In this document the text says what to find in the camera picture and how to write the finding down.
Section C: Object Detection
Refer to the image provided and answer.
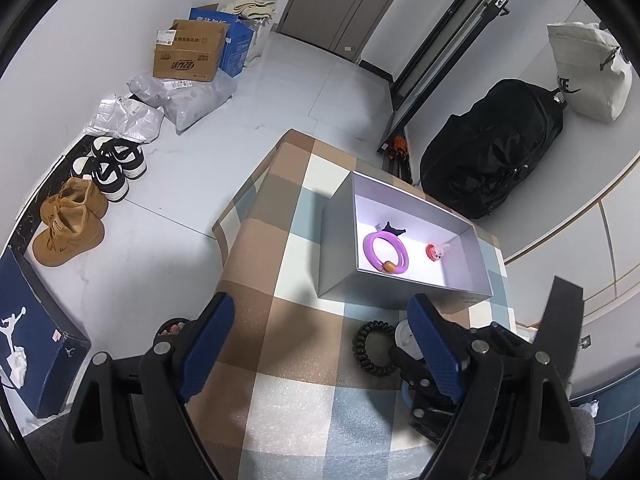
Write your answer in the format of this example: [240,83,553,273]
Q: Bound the black white sneaker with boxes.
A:
[92,136,146,180]
[70,155,129,203]

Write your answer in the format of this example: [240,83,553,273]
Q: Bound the blue cardboard box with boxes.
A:
[189,6,254,77]

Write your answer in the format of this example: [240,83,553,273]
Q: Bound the grey open jewelry box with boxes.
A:
[317,171,492,313]

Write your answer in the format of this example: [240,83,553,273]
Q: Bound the red pink bunny charm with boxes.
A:
[425,243,450,262]

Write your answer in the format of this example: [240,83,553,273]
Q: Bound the brown cardboard box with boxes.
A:
[152,20,228,82]

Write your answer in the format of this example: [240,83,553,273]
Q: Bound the orange black tool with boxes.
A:
[381,136,409,160]

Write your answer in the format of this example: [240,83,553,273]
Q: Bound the purple bangle with bead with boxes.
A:
[362,231,409,275]

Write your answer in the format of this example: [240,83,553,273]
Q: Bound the light blue bangle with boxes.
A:
[400,380,414,408]

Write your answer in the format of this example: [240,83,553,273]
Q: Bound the grey door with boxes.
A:
[278,0,394,62]

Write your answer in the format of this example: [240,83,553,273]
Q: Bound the navy jordan shoe box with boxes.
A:
[1,247,91,418]

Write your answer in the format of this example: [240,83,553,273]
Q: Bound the checkered table mat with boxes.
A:
[142,128,518,480]

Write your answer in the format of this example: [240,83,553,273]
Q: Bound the tan suede boot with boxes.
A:
[32,196,108,266]
[58,177,108,219]

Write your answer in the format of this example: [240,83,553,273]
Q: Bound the black backpack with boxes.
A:
[419,79,567,220]

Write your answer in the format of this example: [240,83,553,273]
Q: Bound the round white red-rimmed tin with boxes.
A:
[395,320,423,361]

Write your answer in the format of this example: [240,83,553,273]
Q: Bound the black spiral hair tie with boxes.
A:
[351,320,402,378]

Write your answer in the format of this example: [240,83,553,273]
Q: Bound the grey plastic mailer bag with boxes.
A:
[128,70,238,134]

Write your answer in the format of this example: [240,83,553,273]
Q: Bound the white canvas tote bag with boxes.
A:
[547,22,632,122]

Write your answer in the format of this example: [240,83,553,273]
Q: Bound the silver plastic mailer bag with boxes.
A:
[82,94,164,144]

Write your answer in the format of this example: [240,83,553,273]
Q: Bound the cream fabric bag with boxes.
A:
[222,0,276,67]

